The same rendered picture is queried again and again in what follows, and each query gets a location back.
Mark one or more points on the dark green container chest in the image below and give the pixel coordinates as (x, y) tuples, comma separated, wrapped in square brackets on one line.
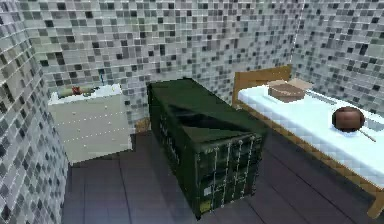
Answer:
[(206, 140)]

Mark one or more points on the thin blue-green stick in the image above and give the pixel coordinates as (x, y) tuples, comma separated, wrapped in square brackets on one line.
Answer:
[(102, 79)]

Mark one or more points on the open brown cardboard box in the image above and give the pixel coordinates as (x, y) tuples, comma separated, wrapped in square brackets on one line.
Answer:
[(286, 90)]

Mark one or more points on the white chest of drawers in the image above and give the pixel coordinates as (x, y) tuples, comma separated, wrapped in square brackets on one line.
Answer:
[(91, 125)]

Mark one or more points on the wooden baseball bat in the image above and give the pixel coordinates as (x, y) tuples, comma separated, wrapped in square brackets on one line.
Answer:
[(75, 92)]

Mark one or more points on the wooden bed with white mattress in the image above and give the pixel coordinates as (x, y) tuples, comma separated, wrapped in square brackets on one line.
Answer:
[(316, 133)]

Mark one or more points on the brown basketball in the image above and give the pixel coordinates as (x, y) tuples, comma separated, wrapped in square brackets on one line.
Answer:
[(347, 119)]

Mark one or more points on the thin tan pencil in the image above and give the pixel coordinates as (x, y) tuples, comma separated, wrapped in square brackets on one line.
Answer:
[(367, 135)]

